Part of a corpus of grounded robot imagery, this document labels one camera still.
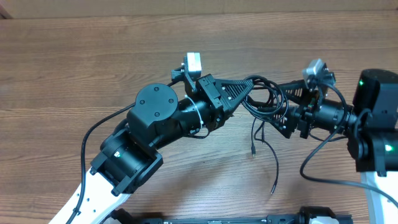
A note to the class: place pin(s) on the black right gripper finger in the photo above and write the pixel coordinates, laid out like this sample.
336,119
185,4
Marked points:
296,90
284,120

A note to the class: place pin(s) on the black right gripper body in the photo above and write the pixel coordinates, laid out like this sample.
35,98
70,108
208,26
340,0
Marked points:
306,114

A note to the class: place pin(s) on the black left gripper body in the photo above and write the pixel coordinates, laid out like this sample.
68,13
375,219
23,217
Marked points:
216,112

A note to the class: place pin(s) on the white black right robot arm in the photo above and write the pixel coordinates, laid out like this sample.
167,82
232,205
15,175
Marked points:
369,125

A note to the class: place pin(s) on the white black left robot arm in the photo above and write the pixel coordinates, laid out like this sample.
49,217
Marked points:
129,156

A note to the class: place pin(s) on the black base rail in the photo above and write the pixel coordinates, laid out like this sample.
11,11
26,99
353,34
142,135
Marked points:
306,215

